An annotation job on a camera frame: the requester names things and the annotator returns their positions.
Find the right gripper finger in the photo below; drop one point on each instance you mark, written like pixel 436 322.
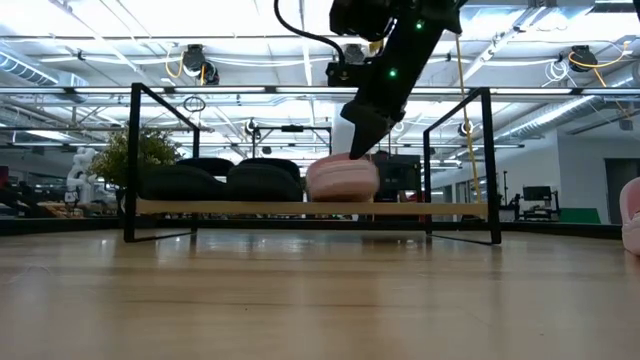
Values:
pixel 367 130

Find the pink slide sandal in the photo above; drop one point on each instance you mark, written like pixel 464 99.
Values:
pixel 631 215
pixel 342 182

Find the black slide sandal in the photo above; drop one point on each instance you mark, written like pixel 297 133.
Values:
pixel 262 185
pixel 180 185

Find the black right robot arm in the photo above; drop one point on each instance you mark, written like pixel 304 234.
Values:
pixel 430 15

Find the black metal shelf wooden board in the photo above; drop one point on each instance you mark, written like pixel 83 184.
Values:
pixel 300 208

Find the dark cabinet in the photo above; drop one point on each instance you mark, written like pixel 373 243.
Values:
pixel 397 175

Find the long ceiling light strip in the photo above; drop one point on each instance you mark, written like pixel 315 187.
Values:
pixel 250 90

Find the black computer monitor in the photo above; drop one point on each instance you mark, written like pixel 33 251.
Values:
pixel 536 193

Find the green board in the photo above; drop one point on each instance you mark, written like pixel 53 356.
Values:
pixel 580 216

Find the green potted plant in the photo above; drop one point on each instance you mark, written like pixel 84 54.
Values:
pixel 135 155

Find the grey door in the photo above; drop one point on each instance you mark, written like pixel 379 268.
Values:
pixel 622 190

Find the white humanoid figure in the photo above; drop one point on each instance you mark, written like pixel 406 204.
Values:
pixel 80 172

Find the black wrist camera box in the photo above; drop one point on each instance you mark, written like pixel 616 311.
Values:
pixel 345 74

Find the black gantry frame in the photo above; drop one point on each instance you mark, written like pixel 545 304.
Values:
pixel 292 128

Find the black aluminium rig frame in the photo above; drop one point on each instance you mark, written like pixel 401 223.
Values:
pixel 550 229

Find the silver ventilation duct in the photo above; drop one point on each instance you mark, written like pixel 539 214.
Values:
pixel 30 70

